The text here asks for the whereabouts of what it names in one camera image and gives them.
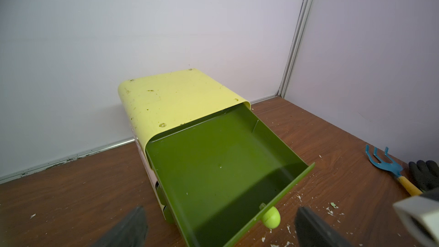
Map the black garden glove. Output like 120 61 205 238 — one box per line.
409 160 439 192

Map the yellow-green drawer cabinet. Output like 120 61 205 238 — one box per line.
118 69 251 215

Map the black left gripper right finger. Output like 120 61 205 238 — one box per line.
295 207 352 247

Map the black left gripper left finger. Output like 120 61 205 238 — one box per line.
91 206 149 247

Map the green top drawer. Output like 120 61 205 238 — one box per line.
145 104 313 247

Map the blue garden rake yellow handle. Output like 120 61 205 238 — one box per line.
365 145 423 196

